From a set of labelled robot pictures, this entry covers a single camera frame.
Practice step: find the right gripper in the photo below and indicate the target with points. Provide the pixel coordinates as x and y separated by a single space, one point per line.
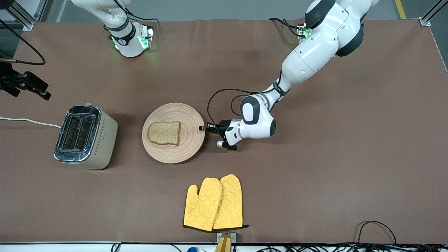
10 79

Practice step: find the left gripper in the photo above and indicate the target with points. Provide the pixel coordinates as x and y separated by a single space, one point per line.
222 126

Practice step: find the round wooden plate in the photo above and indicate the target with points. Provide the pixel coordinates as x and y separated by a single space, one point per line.
190 140

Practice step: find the brown bread slice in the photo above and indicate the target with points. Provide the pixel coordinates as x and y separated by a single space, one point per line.
163 133

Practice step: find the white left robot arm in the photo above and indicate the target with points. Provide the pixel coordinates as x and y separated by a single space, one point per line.
311 56

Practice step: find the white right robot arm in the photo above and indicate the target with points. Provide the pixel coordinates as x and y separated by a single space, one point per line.
127 43

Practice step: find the cream and chrome toaster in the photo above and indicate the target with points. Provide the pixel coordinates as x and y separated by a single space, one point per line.
85 138

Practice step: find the yellow quilted oven mitt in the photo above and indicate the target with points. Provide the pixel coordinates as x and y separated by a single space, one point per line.
231 203
201 206

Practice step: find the brown table cover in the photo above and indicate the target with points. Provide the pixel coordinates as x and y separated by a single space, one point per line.
315 175

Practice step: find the aluminium frame post with bracket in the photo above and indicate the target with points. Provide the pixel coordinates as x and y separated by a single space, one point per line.
425 22
28 26

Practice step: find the yellow wooden stick with bracket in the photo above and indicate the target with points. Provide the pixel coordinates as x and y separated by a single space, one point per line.
224 245

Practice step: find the white table edge rail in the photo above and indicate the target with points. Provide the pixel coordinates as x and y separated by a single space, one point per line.
52 247

